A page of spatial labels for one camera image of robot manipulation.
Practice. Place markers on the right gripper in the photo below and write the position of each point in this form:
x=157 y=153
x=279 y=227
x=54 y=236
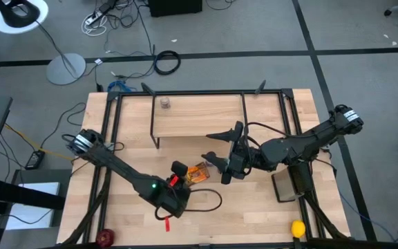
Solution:
x=237 y=159

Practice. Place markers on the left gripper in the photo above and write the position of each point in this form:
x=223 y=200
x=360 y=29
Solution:
x=179 y=168

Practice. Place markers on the brown orange spice packet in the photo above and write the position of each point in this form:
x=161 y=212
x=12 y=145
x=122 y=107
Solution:
x=199 y=173

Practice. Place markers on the small clear spice jar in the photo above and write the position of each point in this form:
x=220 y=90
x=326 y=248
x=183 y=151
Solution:
x=165 y=102

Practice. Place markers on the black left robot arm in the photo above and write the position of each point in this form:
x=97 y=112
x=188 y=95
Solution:
x=116 y=166

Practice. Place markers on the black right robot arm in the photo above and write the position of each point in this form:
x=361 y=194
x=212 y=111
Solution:
x=306 y=141

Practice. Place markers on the wooden shelf with black legs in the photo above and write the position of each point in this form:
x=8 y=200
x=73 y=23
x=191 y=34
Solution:
x=199 y=117

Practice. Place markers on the small red clip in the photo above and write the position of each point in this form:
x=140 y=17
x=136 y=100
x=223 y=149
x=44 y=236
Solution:
x=173 y=181

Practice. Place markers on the red strip tag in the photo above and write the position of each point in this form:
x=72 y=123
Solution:
x=167 y=224

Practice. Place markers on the grey rectangular pad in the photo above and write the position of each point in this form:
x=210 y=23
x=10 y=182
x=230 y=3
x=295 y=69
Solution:
x=283 y=185

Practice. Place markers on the dark red apple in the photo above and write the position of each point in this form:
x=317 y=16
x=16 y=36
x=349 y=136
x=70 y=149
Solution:
x=105 y=238

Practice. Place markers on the yellow lemon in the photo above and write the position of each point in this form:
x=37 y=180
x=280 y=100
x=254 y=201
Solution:
x=298 y=229

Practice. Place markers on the black power adapter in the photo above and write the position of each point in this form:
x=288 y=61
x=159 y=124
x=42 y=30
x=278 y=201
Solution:
x=35 y=159

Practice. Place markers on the black box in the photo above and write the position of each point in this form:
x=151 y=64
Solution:
x=175 y=7

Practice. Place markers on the grey round stand base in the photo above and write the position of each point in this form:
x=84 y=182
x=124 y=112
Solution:
x=66 y=68

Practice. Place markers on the white box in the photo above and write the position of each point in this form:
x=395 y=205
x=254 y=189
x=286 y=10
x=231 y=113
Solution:
x=29 y=207

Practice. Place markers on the white power strip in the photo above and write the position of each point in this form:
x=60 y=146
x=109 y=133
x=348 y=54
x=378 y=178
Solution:
x=93 y=17

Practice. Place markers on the white floor lamp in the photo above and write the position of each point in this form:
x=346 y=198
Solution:
x=19 y=15

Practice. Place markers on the black aluminium table frame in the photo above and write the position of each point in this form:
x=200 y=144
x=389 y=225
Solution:
x=264 y=92

